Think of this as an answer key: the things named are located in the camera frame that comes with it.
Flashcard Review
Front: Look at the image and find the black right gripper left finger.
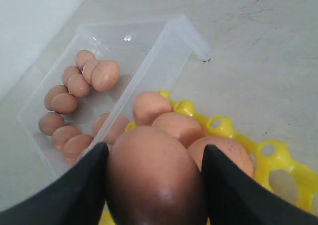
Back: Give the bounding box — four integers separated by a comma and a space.
0, 143, 109, 225

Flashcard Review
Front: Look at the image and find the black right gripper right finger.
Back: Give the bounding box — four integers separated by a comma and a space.
201, 145, 318, 225

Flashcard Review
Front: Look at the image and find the brown egg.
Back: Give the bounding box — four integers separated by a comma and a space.
51, 93, 78, 115
75, 49, 96, 70
105, 126, 207, 225
62, 134, 93, 166
152, 112, 205, 148
44, 85, 68, 111
132, 91, 173, 126
52, 125, 82, 151
92, 61, 120, 92
188, 136, 254, 177
82, 59, 100, 85
38, 112, 65, 136
92, 112, 130, 144
62, 66, 81, 87

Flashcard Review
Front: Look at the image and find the yellow plastic egg tray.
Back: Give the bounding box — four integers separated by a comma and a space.
99, 89, 318, 225

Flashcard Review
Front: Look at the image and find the clear plastic bin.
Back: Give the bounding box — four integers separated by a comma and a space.
17, 15, 212, 177

